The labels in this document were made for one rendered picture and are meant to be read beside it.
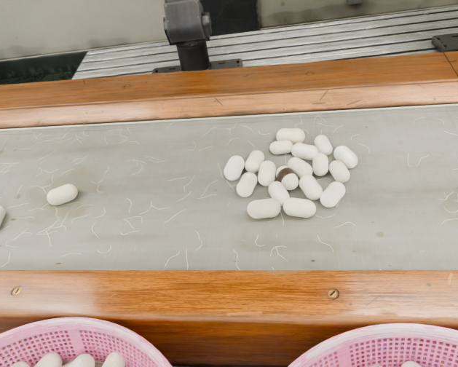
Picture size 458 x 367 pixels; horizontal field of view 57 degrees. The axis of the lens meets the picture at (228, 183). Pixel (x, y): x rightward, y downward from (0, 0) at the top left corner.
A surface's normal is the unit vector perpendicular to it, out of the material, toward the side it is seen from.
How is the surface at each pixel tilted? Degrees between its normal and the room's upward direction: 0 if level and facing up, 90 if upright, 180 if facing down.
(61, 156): 0
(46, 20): 90
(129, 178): 0
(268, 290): 0
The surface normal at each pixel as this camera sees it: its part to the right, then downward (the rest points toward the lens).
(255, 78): -0.12, -0.74
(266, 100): -0.15, -0.05
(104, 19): 0.00, 0.66
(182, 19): -0.07, 0.21
